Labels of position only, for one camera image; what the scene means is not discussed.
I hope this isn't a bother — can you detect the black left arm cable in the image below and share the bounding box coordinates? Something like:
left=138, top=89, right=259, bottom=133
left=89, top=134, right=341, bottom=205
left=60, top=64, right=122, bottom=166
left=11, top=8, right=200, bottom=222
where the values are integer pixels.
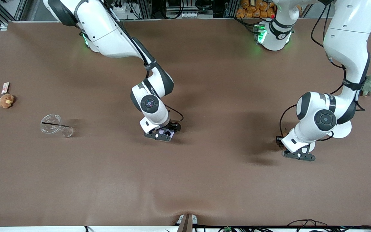
left=279, top=3, right=368, bottom=142

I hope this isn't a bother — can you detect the lavender flip phone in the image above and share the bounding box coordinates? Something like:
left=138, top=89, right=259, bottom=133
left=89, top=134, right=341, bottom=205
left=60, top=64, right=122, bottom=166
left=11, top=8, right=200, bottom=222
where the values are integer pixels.
left=159, top=128, right=175, bottom=140

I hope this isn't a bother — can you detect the black drinking straw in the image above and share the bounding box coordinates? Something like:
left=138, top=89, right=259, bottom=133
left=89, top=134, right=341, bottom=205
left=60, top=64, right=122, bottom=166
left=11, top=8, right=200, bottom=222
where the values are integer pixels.
left=42, top=122, right=71, bottom=128

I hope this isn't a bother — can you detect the white power strip with plugs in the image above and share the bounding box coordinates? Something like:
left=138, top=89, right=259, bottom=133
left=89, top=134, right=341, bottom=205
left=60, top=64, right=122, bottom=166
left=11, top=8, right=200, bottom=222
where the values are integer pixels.
left=113, top=3, right=132, bottom=14

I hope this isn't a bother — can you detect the clear plastic lidded cup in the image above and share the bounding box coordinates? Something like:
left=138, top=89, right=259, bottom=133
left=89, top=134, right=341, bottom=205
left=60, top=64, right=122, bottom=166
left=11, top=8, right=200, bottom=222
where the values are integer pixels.
left=40, top=114, right=74, bottom=138

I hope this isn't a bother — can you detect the brown plush toy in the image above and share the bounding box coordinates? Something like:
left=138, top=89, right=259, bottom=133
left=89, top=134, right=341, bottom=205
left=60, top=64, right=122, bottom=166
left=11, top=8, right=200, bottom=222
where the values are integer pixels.
left=0, top=93, right=15, bottom=109

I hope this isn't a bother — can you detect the orange plush toys pile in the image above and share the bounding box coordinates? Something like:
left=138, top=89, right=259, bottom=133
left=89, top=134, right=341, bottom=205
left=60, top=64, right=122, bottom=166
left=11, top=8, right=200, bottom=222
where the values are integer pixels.
left=236, top=0, right=276, bottom=19

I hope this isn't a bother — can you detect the black loose cable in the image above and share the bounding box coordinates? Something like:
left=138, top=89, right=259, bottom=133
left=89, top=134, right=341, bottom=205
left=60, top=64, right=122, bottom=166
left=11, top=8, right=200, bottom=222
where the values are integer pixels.
left=287, top=219, right=329, bottom=230

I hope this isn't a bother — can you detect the white round-head desk lamp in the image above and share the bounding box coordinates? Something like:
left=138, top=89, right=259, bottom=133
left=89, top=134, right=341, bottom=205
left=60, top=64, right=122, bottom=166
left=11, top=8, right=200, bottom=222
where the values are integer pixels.
left=308, top=120, right=352, bottom=154

